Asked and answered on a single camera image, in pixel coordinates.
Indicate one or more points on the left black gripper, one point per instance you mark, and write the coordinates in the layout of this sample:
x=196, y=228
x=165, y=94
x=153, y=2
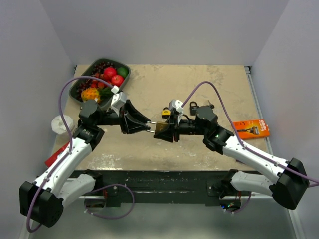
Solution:
x=131, y=128

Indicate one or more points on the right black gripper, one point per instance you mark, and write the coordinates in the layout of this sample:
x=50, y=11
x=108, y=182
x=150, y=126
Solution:
x=174, y=128

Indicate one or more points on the brass padlock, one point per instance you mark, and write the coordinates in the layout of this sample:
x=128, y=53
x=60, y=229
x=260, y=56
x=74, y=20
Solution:
x=159, y=127

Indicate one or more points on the yellow padlock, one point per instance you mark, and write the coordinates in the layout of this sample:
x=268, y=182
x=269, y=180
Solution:
x=166, y=113

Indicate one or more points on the black padlock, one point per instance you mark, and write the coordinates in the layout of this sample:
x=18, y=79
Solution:
x=193, y=106

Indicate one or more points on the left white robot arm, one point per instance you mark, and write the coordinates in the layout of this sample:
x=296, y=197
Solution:
x=45, y=199

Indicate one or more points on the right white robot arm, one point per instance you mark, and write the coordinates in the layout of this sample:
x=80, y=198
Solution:
x=278, y=178

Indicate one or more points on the red apple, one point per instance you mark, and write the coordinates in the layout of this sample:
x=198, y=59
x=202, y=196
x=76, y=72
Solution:
x=117, y=80

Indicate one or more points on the green lime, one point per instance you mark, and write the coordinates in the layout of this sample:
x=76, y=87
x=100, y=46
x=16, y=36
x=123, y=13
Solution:
x=122, y=71

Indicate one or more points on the toy pineapple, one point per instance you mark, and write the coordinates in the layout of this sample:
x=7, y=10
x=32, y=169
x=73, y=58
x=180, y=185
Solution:
x=91, y=94

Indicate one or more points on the strawberries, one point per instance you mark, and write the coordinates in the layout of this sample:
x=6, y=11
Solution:
x=100, y=85

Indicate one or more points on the red pomegranate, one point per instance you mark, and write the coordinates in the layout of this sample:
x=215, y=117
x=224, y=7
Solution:
x=109, y=73

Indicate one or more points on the dark cherries bunch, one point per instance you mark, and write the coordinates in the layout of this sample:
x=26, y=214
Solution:
x=96, y=70

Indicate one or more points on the white tissue roll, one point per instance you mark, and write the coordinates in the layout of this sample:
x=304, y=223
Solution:
x=58, y=126

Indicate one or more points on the orange razor package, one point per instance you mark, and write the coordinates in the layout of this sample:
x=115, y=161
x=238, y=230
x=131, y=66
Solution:
x=252, y=129

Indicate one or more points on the red box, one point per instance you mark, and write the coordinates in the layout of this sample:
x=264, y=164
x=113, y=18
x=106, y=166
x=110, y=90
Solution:
x=54, y=156

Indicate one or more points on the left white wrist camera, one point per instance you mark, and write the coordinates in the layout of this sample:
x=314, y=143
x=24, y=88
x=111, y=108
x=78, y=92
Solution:
x=119, y=98

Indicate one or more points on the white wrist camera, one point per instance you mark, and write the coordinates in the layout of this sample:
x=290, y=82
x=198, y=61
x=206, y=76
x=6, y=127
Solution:
x=177, y=106
x=119, y=98

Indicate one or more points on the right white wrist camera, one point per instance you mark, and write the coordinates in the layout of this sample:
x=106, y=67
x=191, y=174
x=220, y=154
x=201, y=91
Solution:
x=177, y=106

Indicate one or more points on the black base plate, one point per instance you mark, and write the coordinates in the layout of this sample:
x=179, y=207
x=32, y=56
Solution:
x=116, y=187

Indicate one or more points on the aluminium frame rail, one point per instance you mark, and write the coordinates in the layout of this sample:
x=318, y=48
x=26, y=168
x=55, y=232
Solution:
x=250, y=80

